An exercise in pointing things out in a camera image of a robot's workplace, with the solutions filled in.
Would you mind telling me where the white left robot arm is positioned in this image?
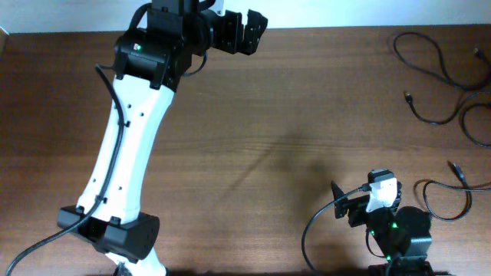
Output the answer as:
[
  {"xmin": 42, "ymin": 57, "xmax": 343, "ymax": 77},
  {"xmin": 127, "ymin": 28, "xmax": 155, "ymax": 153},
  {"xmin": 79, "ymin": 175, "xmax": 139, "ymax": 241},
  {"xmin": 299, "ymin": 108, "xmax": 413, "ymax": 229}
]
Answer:
[{"xmin": 57, "ymin": 1, "xmax": 268, "ymax": 275}]

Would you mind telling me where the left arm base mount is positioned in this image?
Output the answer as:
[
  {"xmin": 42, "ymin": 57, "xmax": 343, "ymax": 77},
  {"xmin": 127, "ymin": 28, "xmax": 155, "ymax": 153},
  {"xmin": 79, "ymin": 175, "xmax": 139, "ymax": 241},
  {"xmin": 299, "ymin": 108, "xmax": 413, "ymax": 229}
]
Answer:
[{"xmin": 112, "ymin": 263, "xmax": 133, "ymax": 276}]

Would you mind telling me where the black left camera cable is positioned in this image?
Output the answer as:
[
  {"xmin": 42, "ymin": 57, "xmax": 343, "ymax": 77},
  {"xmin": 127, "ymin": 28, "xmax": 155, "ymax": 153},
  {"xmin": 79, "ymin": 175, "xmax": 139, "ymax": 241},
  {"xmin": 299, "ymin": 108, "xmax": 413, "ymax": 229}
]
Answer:
[{"xmin": 3, "ymin": 63, "xmax": 130, "ymax": 276}]

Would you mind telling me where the black right camera cable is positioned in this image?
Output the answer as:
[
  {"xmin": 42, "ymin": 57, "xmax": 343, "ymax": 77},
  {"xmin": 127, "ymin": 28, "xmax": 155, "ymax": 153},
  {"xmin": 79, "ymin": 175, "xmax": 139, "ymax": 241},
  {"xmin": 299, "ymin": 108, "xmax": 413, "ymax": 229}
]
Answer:
[{"xmin": 301, "ymin": 183, "xmax": 371, "ymax": 275}]

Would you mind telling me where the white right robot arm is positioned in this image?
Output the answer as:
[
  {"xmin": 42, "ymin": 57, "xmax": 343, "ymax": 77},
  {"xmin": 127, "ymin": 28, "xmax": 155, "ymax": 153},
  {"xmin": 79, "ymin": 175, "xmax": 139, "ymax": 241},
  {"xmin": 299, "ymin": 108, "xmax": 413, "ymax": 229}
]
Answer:
[{"xmin": 331, "ymin": 182, "xmax": 434, "ymax": 276}]

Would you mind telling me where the black camera cable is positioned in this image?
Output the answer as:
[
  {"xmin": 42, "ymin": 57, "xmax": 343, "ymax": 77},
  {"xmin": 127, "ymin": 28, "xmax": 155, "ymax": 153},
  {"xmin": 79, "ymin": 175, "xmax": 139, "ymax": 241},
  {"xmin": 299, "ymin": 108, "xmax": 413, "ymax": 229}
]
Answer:
[
  {"xmin": 301, "ymin": 183, "xmax": 371, "ymax": 275},
  {"xmin": 3, "ymin": 63, "xmax": 130, "ymax": 276}
]

